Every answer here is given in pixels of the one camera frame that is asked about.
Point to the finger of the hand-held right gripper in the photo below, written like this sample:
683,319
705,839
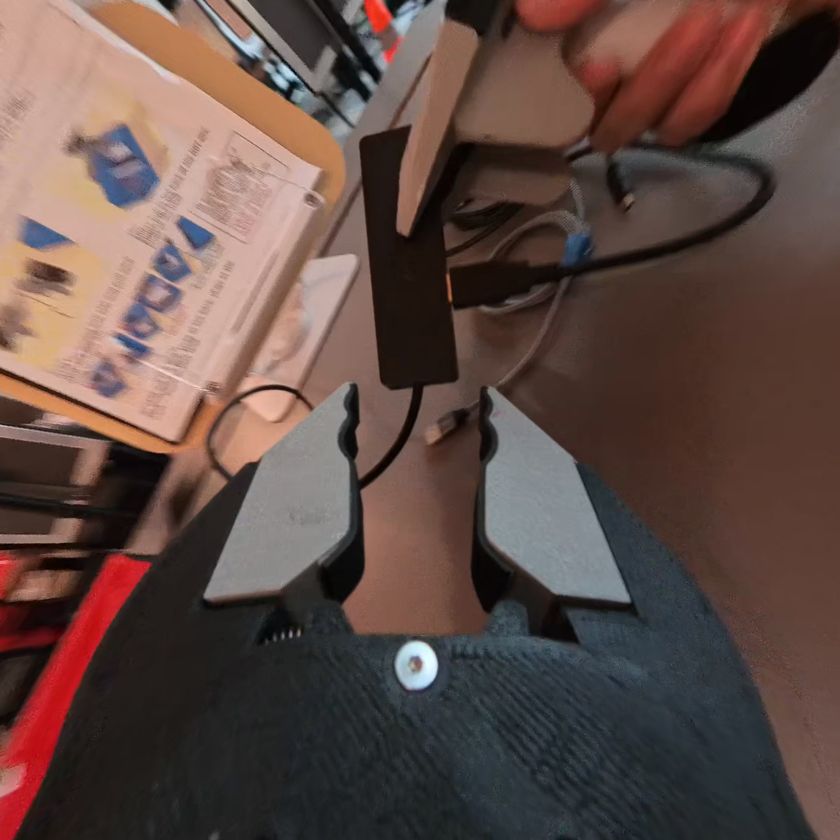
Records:
433,138

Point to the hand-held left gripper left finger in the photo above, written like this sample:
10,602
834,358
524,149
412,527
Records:
289,518

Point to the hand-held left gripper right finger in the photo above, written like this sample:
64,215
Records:
541,525

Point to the black usb hub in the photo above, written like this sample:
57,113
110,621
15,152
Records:
407,295

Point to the person's right hand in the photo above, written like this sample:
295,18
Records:
676,72

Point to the dark monitor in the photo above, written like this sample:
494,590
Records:
289,26

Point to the white flat pad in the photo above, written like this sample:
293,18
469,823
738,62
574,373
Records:
321,308

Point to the metal shelf rack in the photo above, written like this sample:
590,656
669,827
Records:
52,472

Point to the red object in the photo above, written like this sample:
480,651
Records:
72,656

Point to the printed instruction sheet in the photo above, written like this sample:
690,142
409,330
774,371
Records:
164,229

